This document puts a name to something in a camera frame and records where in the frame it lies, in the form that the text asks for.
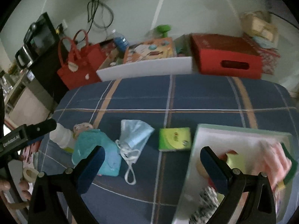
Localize pink doll toy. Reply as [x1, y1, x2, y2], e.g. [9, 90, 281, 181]
[73, 122, 94, 139]

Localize light blue face mask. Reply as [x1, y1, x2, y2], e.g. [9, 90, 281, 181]
[115, 119, 155, 185]

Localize person left hand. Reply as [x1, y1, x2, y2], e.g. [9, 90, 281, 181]
[0, 176, 32, 202]

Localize yellow green sponge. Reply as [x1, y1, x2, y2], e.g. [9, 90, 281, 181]
[276, 141, 299, 191]

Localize pink checkered towel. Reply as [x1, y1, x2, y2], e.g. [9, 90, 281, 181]
[252, 142, 292, 190]

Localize leopard print scrunchie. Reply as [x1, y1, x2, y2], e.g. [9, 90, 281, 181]
[189, 186, 224, 224]

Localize white pill bottle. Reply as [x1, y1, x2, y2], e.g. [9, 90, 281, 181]
[49, 123, 75, 153]

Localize yellow-green cloth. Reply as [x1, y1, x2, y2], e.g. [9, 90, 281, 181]
[226, 151, 246, 173]

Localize light green tray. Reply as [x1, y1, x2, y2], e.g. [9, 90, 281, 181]
[172, 124, 296, 223]

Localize teal plastic container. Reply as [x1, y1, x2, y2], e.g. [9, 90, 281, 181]
[71, 129, 122, 177]

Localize black coffee machine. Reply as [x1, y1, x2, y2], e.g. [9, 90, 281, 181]
[15, 12, 68, 103]

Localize red felt handbag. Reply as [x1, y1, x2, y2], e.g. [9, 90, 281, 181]
[57, 29, 107, 90]

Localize green tissue pack on cloth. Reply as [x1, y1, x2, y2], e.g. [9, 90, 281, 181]
[159, 127, 192, 152]

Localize white storage box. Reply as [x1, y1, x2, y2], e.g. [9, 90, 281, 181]
[96, 36, 196, 81]

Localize blue plaid tablecloth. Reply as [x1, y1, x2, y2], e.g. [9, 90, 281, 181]
[37, 74, 299, 224]

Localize blue water bottle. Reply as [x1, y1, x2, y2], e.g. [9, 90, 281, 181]
[112, 29, 129, 53]

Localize red patterned box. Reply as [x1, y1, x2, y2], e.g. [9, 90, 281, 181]
[243, 33, 281, 75]

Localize red cardboard box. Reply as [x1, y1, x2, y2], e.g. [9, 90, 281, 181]
[190, 33, 263, 79]

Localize orange picture book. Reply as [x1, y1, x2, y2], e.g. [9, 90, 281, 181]
[123, 38, 177, 64]

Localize beige wicker basket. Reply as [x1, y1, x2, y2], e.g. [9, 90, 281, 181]
[240, 11, 279, 43]

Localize green dumbbell toy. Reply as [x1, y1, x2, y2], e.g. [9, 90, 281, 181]
[156, 24, 171, 38]

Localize black hanging cables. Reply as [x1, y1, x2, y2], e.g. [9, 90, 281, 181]
[87, 0, 115, 35]

